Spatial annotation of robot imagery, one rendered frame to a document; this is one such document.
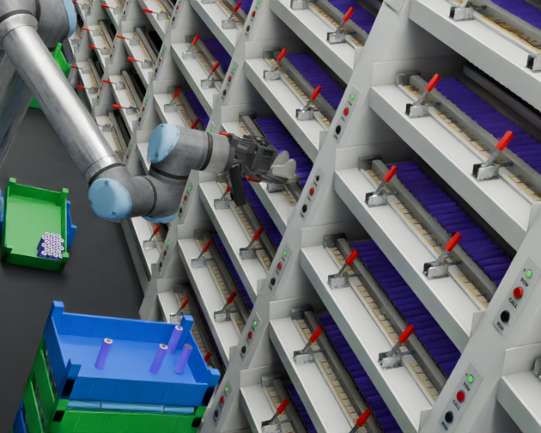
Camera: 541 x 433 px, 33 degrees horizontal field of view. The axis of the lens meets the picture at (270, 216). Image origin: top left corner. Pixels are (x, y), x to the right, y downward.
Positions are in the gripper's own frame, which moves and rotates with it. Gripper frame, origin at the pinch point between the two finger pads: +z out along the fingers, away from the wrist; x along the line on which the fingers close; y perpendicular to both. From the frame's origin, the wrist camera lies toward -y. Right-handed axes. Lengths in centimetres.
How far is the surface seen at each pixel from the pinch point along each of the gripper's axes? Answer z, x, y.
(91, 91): 7, 214, -63
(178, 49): 3, 111, -6
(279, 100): -2.2, 17.6, 12.7
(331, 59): -2.4, 0.1, 30.1
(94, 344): -47, -32, -31
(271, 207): -3.3, -0.8, -8.4
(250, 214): 4.0, 21.7, -21.7
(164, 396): -37, -48, -30
